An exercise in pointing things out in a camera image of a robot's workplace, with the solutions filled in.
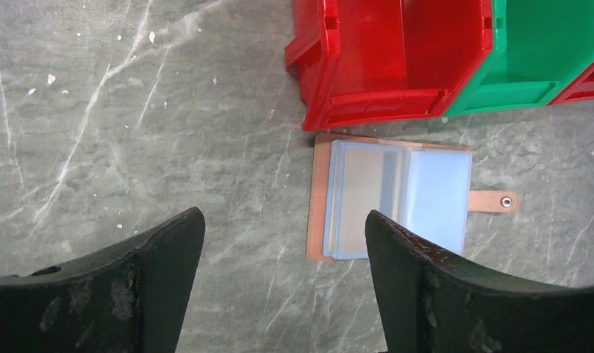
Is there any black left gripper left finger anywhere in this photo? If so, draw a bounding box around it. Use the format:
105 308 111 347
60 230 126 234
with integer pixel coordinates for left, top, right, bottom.
0 207 205 352

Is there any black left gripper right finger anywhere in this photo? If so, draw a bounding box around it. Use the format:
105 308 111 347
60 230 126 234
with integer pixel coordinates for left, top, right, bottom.
365 210 594 352

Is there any tan leather card holder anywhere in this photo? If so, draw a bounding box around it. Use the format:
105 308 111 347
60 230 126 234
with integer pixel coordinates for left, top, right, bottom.
306 133 520 261

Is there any silver card in holder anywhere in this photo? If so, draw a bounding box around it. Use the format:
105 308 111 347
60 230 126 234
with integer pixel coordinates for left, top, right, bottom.
334 143 407 260

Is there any red bin with black card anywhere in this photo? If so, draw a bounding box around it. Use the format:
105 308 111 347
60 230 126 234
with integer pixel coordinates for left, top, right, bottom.
285 0 493 131

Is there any red bin with gold card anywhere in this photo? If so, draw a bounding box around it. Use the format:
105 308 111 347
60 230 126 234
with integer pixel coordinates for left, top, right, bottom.
550 63 594 105

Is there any green plastic bin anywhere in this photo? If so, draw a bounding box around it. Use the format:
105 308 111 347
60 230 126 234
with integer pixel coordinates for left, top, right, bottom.
446 1 594 116

